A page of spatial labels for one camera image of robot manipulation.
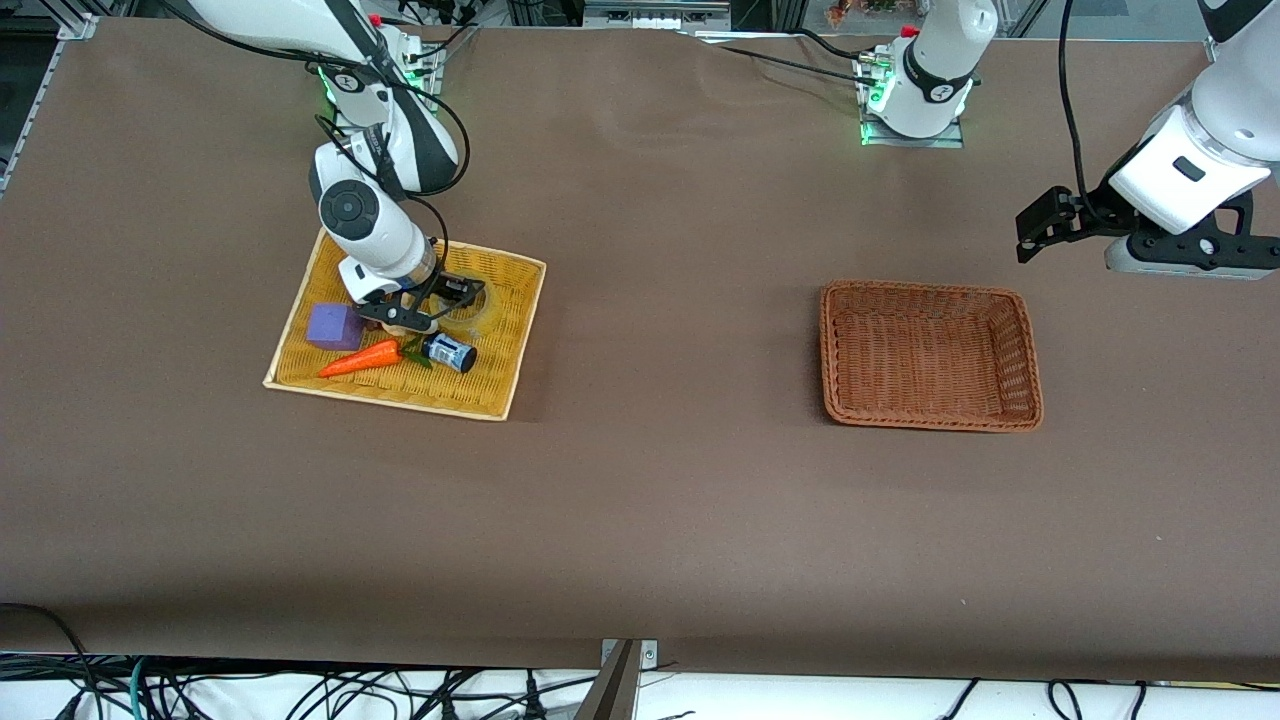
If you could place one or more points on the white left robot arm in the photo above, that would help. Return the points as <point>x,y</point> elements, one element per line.
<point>1220,110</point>

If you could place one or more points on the dark diagonal bar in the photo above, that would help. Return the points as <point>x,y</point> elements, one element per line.
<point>610,690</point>

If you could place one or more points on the grey device behind table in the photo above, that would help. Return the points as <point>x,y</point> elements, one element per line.
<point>655,14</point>

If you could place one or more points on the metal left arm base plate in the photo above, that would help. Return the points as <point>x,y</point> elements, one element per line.
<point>900,142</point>

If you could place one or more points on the aluminium frame rail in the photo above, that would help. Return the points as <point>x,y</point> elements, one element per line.
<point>30,110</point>

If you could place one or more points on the yellow woven tray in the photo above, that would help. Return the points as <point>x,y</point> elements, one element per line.
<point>470,380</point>

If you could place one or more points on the yellowish tape roll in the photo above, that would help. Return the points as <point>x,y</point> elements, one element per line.
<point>488,306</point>

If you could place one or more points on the orange toy carrot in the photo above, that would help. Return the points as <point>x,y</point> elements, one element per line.
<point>360,360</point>

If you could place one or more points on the metal table edge bracket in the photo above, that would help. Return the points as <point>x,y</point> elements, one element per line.
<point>648,655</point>

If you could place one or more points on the brown wicker basket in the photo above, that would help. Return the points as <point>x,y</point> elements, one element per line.
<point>930,355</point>

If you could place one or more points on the small dark blue can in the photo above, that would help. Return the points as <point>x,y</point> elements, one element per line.
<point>450,353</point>

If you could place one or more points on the purple cube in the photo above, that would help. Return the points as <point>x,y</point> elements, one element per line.
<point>333,328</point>

